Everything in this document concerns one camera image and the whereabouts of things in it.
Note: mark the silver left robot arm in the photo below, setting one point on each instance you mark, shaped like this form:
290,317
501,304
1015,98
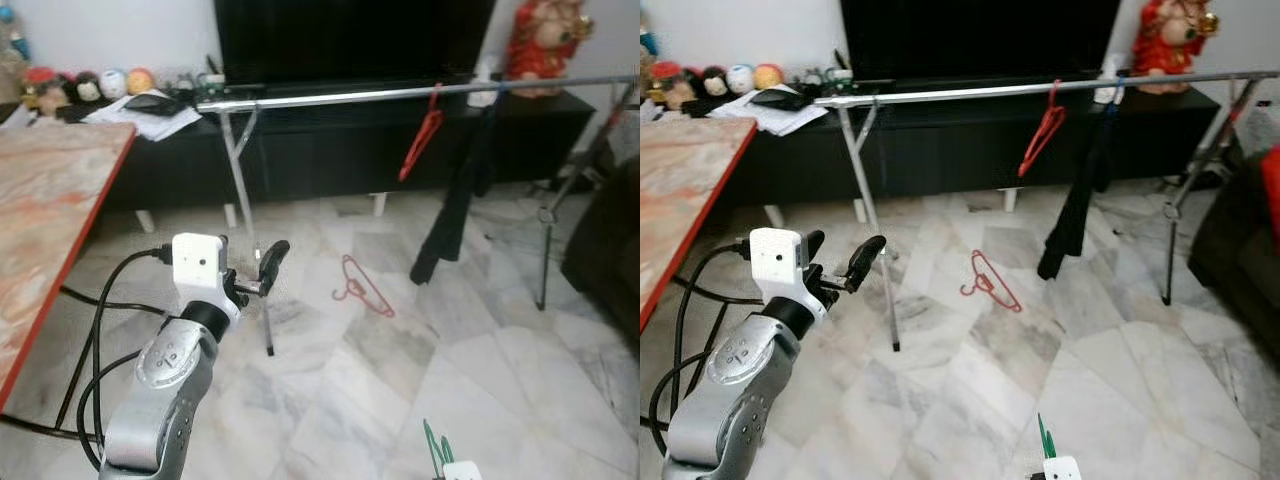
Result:
165,390
735,400

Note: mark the red plastic hanger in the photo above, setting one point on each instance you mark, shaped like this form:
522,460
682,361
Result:
998,285
370,288
1045,130
425,135

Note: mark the black TV cabinet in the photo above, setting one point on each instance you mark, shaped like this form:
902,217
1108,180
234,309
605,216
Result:
950,150
330,150

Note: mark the white paper stack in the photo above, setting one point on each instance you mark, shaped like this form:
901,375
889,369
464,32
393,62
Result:
150,125
775,118

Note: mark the marble top table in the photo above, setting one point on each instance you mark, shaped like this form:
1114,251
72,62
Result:
50,200
690,190

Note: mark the black pouch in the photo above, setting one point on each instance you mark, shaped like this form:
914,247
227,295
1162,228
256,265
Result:
780,99
155,104

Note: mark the plain black garment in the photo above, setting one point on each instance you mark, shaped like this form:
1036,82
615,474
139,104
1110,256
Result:
1068,230
445,235

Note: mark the white round doll figurine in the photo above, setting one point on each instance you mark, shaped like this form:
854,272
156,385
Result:
741,80
114,84

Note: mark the silver metal clothes rack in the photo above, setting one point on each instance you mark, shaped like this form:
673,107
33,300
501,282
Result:
950,92
350,94

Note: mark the black hair doll figurine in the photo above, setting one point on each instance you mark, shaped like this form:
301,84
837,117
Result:
713,84
85,90

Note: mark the dark grey fabric sofa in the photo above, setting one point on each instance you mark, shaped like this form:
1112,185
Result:
1235,250
610,260

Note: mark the red capped doll figurine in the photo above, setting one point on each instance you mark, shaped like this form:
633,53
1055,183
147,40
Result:
45,92
668,88

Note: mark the black flat television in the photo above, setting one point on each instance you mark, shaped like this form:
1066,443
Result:
350,40
980,40

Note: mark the white pink tissue box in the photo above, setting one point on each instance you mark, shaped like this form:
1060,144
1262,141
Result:
485,90
1108,90

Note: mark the red laughing Buddha statue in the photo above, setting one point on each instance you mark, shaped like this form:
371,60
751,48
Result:
1172,45
545,45

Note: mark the red cushion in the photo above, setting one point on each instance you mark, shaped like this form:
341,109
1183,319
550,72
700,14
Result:
1272,190

